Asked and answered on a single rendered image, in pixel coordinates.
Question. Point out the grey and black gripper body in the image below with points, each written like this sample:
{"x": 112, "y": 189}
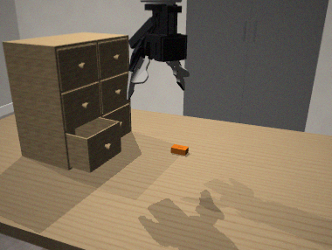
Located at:
{"x": 171, "y": 46}

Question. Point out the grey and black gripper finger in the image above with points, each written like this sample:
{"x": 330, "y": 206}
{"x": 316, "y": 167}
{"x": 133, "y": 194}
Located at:
{"x": 179, "y": 71}
{"x": 137, "y": 68}

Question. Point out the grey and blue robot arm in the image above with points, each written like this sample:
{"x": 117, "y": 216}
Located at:
{"x": 148, "y": 25}

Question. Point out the dark brown chest of drawers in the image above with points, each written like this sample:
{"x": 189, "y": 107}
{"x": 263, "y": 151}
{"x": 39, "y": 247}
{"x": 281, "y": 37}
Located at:
{"x": 33, "y": 72}

